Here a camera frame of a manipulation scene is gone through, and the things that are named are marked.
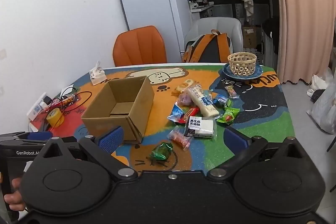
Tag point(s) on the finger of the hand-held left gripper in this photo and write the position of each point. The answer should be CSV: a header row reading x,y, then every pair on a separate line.
x,y
39,135

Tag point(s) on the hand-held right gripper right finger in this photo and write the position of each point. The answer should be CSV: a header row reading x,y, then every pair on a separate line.
x,y
235,138

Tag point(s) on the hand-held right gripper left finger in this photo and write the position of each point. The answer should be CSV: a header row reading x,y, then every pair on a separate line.
x,y
111,138

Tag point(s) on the brown cardboard box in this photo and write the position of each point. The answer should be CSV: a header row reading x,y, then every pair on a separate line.
x,y
136,108

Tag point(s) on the long white cake packet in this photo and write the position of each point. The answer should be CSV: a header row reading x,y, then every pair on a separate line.
x,y
202,102

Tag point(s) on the small blue white snack packet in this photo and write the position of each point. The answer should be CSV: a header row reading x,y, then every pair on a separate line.
x,y
176,113

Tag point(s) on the orange rice cracker packet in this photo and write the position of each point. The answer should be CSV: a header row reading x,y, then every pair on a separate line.
x,y
183,85

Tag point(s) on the person's left hand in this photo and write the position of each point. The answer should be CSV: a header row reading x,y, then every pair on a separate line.
x,y
14,195

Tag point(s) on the yellow tape roll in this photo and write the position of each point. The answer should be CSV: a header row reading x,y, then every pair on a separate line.
x,y
56,122

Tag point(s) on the green packet with red print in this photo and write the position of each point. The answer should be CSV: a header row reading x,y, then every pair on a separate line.
x,y
225,119

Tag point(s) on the plain green snack packet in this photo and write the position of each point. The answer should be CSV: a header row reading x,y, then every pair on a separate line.
x,y
234,111

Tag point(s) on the black and white snack packet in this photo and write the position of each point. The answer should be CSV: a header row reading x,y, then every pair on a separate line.
x,y
202,127

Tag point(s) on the cat print table mat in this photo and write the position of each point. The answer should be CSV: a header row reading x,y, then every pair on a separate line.
x,y
262,113

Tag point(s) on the shiny blue snack packet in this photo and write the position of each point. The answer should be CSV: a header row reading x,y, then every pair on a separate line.
x,y
219,100

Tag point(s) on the red orange snack bag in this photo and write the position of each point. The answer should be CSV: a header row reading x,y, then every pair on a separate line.
x,y
67,100

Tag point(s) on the small clear candy packet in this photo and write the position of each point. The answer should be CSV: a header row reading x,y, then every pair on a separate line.
x,y
232,92

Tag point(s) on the green wrapped candy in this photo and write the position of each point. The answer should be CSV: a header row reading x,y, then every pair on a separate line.
x,y
161,151

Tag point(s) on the red snack bar packet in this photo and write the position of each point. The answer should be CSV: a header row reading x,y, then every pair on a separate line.
x,y
191,113

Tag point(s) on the pink sausage snack packet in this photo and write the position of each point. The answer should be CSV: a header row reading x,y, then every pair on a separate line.
x,y
179,138

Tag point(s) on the purple snack packet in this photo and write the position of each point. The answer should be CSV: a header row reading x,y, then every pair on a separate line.
x,y
183,100

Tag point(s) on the tissue pack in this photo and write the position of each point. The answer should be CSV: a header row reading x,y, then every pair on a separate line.
x,y
97,74

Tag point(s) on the blue plate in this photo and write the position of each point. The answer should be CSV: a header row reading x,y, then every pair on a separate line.
x,y
258,71

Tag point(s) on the woven bamboo basket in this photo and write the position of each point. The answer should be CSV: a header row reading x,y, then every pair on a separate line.
x,y
241,66

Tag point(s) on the orange and grey backpack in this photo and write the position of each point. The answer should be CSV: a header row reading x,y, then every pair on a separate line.
x,y
210,49

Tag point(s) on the white plastic bag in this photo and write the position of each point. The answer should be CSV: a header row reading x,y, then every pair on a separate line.
x,y
324,108

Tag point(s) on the orange chair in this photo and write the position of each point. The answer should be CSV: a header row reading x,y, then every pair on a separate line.
x,y
139,47

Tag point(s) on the small cardboard storage box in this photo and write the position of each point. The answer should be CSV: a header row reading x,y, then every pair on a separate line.
x,y
250,36

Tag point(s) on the grey chair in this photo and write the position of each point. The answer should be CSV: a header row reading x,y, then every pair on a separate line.
x,y
220,26

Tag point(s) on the black hanging cloth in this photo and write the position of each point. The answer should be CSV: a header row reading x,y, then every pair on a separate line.
x,y
270,29

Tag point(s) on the white shelf board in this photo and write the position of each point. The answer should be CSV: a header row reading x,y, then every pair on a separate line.
x,y
202,7

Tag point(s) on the pink curtain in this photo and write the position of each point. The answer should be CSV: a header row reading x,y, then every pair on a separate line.
x,y
302,16

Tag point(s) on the white fridge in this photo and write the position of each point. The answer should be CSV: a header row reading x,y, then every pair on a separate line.
x,y
149,3

